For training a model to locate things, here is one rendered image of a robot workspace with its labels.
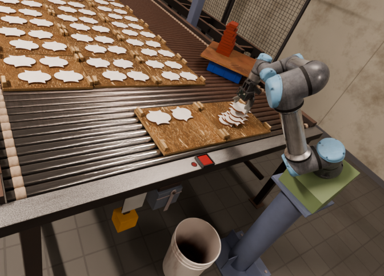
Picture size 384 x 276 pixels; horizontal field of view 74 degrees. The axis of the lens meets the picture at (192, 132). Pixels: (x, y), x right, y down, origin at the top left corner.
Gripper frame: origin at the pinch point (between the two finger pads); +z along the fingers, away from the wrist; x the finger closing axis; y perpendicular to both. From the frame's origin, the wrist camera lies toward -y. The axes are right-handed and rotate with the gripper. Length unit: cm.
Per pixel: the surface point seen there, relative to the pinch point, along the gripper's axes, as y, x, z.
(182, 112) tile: 34.5, -13.5, 8.7
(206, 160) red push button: 44, 21, 10
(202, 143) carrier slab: 38.7, 11.4, 9.8
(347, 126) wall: -288, 10, 67
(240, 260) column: 2, 59, 91
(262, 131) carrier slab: -12.3, 15.5, 9.7
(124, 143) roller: 76, -3, 12
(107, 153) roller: 86, 1, 12
